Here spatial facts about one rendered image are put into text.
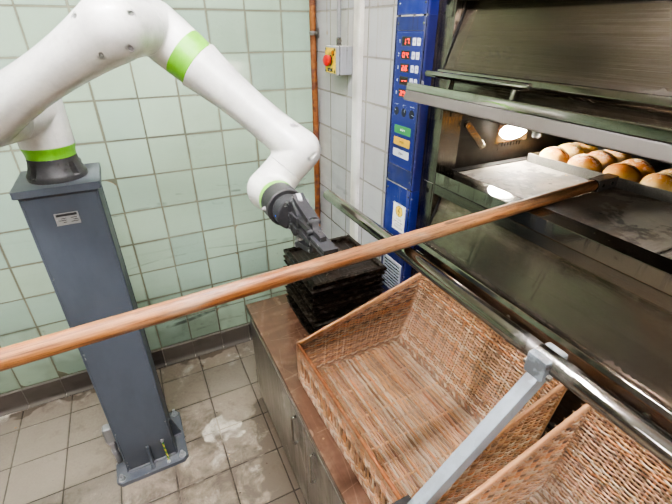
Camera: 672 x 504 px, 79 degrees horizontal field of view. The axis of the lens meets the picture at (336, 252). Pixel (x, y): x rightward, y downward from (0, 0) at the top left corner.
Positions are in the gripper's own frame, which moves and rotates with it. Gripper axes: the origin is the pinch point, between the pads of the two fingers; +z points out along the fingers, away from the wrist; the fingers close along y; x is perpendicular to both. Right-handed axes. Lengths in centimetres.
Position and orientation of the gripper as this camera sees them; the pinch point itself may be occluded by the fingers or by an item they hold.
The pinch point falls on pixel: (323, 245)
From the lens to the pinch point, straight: 78.4
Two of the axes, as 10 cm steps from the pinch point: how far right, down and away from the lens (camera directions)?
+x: -9.0, 2.1, -3.8
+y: 0.0, 8.8, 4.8
